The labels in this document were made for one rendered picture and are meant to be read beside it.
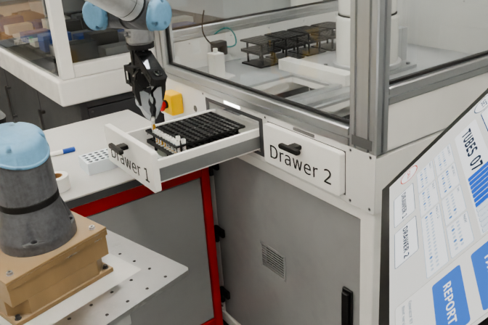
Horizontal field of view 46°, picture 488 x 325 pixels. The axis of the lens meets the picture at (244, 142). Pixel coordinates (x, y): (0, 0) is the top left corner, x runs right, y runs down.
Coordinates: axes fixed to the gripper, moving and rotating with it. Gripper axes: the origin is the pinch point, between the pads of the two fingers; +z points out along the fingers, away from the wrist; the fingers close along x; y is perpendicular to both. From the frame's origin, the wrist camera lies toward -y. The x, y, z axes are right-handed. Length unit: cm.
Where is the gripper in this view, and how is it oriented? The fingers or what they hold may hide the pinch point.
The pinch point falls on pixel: (152, 115)
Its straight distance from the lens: 159.7
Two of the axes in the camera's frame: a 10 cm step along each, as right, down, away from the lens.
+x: -8.1, 2.6, -5.2
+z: 0.6, 9.3, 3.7
